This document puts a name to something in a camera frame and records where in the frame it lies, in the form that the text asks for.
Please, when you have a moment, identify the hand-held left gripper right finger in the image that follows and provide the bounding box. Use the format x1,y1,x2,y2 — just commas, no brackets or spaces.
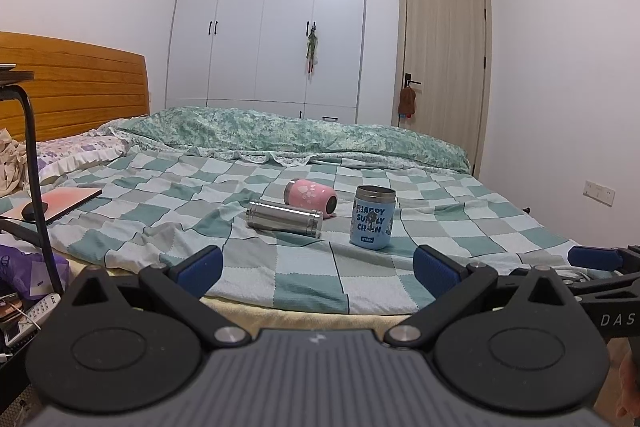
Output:
385,245,576,350

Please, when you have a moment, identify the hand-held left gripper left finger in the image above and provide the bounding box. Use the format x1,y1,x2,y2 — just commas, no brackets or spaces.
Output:
70,245,251,350

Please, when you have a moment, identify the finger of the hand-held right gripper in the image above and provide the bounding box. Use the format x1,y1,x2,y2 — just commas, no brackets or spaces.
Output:
569,245,640,274
555,268,640,304

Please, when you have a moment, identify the blue printed cup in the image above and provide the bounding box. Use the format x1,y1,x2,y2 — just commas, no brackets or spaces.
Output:
349,185,397,251

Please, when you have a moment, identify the pink flower-print cup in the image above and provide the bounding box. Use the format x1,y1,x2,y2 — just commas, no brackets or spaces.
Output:
283,178,337,219

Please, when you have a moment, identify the person's right hand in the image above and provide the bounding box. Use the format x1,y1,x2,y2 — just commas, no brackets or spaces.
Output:
607,341,640,414

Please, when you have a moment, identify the silver steel thermos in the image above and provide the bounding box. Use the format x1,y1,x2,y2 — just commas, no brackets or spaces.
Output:
245,200,324,239

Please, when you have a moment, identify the green checkered bed sheet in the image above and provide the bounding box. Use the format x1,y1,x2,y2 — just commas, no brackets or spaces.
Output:
0,146,581,315

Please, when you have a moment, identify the pink laptop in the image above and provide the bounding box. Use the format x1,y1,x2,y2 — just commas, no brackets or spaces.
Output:
0,187,103,225

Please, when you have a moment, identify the white remote control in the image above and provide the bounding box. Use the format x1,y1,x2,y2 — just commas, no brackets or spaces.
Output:
20,294,62,329

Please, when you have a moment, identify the green floral duvet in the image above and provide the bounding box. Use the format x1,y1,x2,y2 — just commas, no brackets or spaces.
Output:
97,106,472,172

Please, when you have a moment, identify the brown hanging toy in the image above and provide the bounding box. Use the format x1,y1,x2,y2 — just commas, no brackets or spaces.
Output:
398,87,418,118

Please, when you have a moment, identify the purple floral pillow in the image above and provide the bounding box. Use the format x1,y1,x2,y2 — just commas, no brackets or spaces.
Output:
30,132,132,184

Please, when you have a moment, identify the black computer mouse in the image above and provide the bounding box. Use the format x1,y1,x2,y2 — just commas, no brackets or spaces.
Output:
21,202,49,222

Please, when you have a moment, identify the purple bag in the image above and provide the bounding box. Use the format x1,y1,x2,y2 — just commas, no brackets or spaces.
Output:
0,244,69,304

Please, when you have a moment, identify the wooden headboard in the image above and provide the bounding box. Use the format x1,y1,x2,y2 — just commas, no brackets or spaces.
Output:
0,32,151,142

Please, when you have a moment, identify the wooden door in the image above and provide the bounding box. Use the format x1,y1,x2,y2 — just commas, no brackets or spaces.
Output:
392,0,491,180

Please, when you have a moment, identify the beige printed cloth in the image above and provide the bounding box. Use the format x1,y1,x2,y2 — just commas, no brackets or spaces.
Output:
0,127,30,198

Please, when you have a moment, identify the white wardrobe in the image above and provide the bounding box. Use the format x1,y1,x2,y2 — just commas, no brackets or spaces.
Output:
165,0,371,125

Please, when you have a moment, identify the green hanging ornament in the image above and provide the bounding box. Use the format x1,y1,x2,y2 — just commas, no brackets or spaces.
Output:
306,23,319,76

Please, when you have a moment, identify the wall socket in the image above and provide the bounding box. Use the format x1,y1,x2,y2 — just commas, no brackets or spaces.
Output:
582,179,616,208

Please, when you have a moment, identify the black metal stand frame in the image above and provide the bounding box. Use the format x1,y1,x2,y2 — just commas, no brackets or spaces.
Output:
0,69,67,297

